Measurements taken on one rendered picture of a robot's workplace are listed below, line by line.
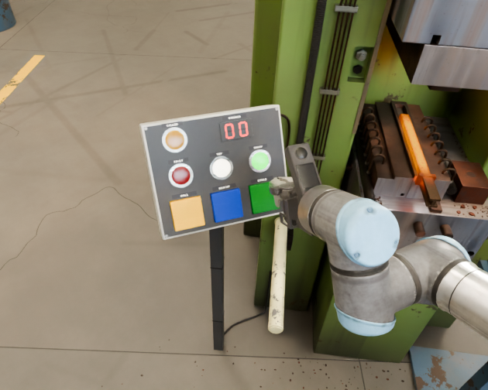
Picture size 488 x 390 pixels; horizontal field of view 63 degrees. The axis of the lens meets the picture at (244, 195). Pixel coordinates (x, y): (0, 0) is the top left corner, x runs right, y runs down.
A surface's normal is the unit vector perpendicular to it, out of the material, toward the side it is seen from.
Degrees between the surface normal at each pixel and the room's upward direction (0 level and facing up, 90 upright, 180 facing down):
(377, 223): 55
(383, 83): 90
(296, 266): 90
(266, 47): 90
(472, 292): 45
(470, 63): 90
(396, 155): 0
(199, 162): 60
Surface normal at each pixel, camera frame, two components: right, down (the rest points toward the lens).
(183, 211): 0.29, 0.20
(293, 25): -0.11, 0.68
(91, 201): 0.04, -0.73
